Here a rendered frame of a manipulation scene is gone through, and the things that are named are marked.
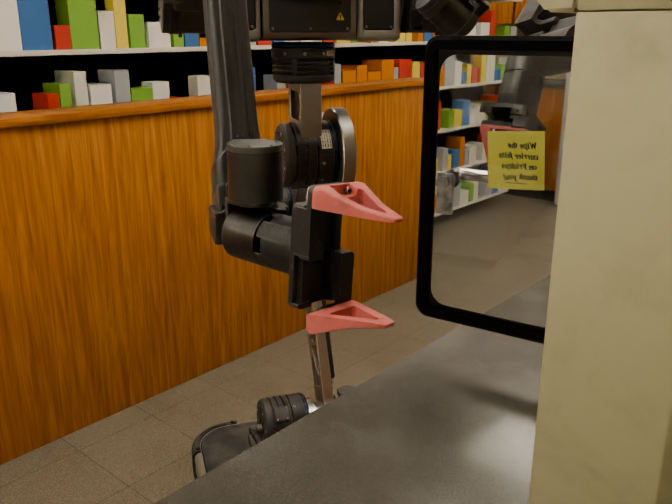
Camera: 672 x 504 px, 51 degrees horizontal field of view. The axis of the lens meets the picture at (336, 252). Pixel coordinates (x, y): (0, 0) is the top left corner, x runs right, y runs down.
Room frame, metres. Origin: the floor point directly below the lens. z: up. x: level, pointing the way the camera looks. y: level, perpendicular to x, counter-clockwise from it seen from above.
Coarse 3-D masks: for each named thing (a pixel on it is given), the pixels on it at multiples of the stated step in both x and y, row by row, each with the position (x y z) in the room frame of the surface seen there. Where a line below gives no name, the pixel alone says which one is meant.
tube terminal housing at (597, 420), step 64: (640, 0) 0.54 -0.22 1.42; (576, 64) 0.56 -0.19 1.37; (640, 64) 0.53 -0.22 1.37; (576, 128) 0.56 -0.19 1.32; (640, 128) 0.53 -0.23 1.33; (576, 192) 0.56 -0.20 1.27; (640, 192) 0.52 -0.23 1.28; (576, 256) 0.55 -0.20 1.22; (640, 256) 0.52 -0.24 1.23; (576, 320) 0.55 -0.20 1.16; (640, 320) 0.52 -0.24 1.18; (576, 384) 0.55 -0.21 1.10; (640, 384) 0.51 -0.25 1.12; (576, 448) 0.54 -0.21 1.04; (640, 448) 0.51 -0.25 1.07
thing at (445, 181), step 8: (440, 176) 0.94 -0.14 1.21; (448, 176) 0.94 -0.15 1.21; (440, 184) 0.94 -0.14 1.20; (448, 184) 0.93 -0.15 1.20; (440, 192) 0.94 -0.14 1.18; (448, 192) 0.94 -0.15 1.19; (440, 200) 0.94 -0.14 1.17; (448, 200) 0.94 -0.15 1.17; (440, 208) 0.94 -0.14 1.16; (448, 208) 0.93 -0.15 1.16
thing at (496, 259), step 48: (480, 96) 0.93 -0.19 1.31; (528, 96) 0.90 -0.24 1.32; (480, 144) 0.93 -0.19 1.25; (528, 144) 0.89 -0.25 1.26; (480, 192) 0.93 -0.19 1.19; (528, 192) 0.89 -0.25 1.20; (480, 240) 0.92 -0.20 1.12; (528, 240) 0.89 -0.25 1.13; (432, 288) 0.96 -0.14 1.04; (480, 288) 0.92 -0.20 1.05; (528, 288) 0.88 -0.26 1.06
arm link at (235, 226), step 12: (228, 204) 0.71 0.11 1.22; (240, 204) 0.70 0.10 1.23; (252, 204) 0.69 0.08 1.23; (264, 204) 0.69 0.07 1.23; (228, 216) 0.71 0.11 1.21; (240, 216) 0.70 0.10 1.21; (252, 216) 0.69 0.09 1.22; (264, 216) 0.69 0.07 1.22; (228, 228) 0.70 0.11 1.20; (240, 228) 0.69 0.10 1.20; (252, 228) 0.68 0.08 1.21; (228, 240) 0.70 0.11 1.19; (240, 240) 0.68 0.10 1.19; (252, 240) 0.67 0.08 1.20; (228, 252) 0.71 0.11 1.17; (240, 252) 0.69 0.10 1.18; (252, 252) 0.67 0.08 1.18
